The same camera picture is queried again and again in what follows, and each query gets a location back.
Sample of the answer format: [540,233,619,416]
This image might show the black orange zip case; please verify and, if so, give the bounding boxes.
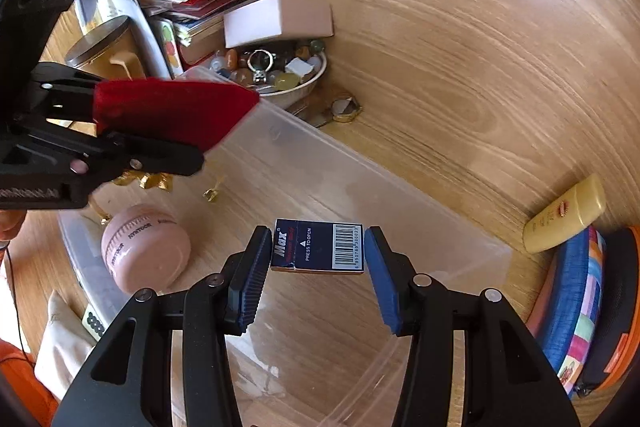
[572,227,640,400]

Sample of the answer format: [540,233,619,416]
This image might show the colourful blue pencil case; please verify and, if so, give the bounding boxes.
[527,227,608,395]

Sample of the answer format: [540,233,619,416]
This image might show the pink round jar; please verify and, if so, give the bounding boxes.
[101,204,192,294]

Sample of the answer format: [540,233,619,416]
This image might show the small gold earring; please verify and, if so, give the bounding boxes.
[202,177,228,202]

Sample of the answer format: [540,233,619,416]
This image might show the person's orange clothing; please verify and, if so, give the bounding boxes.
[0,339,58,427]

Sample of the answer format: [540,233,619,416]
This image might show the white cloth bag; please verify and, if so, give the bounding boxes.
[34,292,96,388]

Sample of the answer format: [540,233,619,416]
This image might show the red felt pouch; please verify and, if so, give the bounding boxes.
[92,78,261,152]

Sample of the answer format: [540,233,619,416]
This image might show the wooden desktop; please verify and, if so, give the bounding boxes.
[10,0,636,427]

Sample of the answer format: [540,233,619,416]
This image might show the pink white box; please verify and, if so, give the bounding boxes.
[222,0,335,49]

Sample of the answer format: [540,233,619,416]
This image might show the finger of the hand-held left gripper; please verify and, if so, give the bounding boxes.
[25,62,104,124]
[20,119,205,178]

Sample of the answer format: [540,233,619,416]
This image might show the silver ring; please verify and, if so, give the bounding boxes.
[247,49,275,82]

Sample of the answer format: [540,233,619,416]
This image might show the yellow tube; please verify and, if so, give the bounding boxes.
[522,173,607,254]

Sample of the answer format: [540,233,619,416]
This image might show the pile of polished stones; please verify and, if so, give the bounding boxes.
[209,39,326,92]

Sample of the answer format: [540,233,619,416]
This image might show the gold foil wrappers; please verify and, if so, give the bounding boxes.
[112,172,173,192]

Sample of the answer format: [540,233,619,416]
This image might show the fruit print booklet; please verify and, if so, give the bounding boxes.
[155,19,186,78]

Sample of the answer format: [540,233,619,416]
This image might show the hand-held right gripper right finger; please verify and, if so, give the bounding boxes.
[364,226,581,427]

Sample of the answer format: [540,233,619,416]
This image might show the clear plastic bin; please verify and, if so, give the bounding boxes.
[57,67,513,427]

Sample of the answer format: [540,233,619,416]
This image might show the mahjong tile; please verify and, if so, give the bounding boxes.
[80,304,106,340]

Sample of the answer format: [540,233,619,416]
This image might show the dark blue small box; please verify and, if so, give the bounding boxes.
[270,218,365,276]

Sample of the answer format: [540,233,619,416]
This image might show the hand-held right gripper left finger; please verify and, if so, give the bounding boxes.
[50,225,274,427]

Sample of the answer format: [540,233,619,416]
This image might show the gold octagonal watch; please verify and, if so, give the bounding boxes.
[305,94,363,128]

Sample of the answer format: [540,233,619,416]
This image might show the silver stand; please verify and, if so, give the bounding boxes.
[75,0,173,80]

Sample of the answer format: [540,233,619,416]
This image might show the white bowl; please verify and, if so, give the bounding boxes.
[207,49,328,110]

